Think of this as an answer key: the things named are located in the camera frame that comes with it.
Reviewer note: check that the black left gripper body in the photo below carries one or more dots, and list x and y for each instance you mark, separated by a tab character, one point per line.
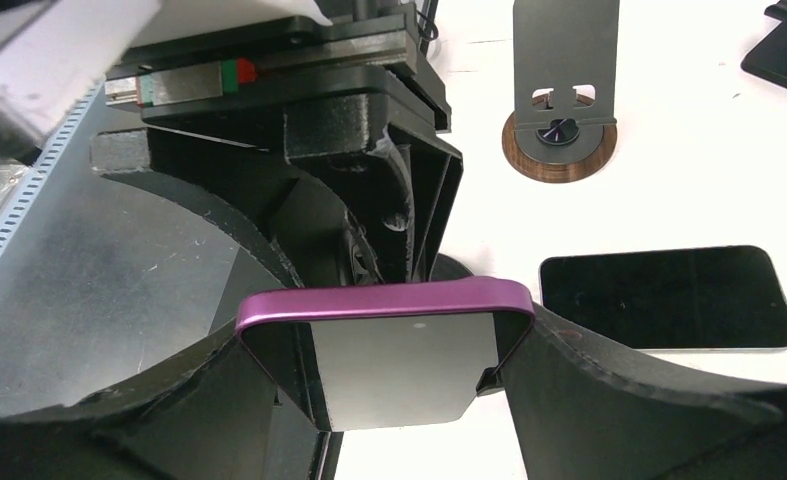
308	131

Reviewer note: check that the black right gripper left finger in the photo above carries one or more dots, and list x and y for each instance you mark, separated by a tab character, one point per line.
203	413

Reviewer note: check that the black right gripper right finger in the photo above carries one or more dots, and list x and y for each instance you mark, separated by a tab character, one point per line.
587	407

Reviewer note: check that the black round disc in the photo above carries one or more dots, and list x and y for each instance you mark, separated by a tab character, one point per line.
447	268

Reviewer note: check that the purple phone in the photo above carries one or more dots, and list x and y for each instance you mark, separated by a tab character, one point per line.
386	355

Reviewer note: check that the black phone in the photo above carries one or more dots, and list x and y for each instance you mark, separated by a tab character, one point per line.
724	297

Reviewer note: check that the grey stand with brown base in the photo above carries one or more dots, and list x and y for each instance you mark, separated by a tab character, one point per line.
563	127

